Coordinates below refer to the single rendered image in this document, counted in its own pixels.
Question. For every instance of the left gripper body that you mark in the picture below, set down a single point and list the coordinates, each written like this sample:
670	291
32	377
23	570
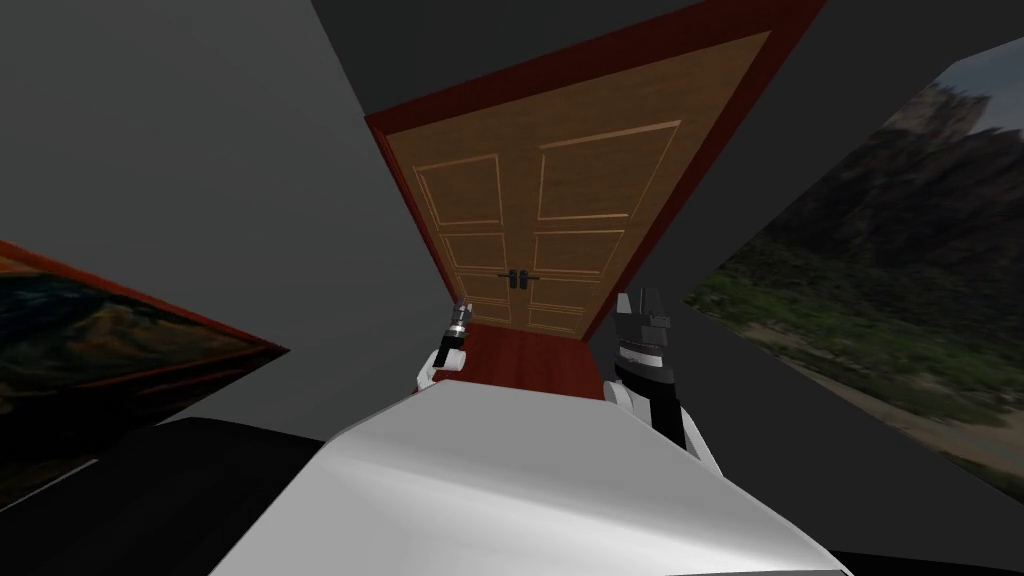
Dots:
462	314

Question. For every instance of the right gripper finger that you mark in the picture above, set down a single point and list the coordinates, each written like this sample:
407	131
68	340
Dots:
623	306
650	303

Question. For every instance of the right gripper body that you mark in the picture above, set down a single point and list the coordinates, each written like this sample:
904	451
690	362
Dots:
642	330

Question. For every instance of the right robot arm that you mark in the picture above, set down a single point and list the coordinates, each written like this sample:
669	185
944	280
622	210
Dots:
658	396

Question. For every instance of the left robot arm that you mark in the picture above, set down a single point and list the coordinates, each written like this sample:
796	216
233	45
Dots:
446	352

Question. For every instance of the brown wooden door leaf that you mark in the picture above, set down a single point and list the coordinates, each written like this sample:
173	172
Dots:
608	176
468	192

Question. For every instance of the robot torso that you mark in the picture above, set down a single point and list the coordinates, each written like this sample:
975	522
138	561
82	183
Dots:
512	488

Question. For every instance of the mountain landscape picture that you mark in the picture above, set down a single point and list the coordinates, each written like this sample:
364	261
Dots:
888	280

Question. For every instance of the orange framed dark painting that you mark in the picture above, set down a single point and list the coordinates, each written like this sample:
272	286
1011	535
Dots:
96	360

